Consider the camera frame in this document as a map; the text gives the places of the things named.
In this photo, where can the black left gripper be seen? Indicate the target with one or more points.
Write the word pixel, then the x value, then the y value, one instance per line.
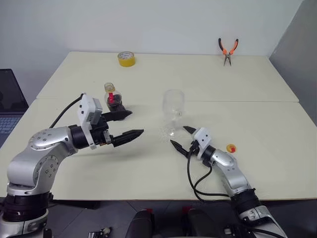
pixel 99 132

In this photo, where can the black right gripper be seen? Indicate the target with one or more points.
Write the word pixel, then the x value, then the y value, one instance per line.
pixel 194 146

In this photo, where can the small bottle with dark liquid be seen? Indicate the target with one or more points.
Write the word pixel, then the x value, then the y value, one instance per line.
pixel 115 105

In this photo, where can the clear wine glass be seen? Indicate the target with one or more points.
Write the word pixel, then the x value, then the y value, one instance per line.
pixel 173 99

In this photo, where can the yellow bottle cap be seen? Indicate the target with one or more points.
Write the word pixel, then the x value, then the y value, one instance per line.
pixel 231 148

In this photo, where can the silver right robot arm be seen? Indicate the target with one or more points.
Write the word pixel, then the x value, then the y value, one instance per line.
pixel 232 171

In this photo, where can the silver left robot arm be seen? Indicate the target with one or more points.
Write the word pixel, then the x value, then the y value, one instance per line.
pixel 37 153

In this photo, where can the yellow tape roll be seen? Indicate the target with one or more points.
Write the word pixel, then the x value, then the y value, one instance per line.
pixel 126 60

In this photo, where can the dark rounded shape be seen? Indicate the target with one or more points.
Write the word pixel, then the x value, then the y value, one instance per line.
pixel 198 224
pixel 140 225

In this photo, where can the dark laptop computer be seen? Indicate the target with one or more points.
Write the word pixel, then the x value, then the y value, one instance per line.
pixel 10 94

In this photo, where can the grey partition panel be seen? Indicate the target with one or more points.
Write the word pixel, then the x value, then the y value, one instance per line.
pixel 297 49

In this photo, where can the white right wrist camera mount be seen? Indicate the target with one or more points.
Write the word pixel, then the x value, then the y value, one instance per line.
pixel 203 137

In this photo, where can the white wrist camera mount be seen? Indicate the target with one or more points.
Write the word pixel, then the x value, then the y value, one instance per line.
pixel 203 137
pixel 85 109

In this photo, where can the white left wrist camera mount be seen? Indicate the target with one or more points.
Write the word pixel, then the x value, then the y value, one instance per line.
pixel 85 109

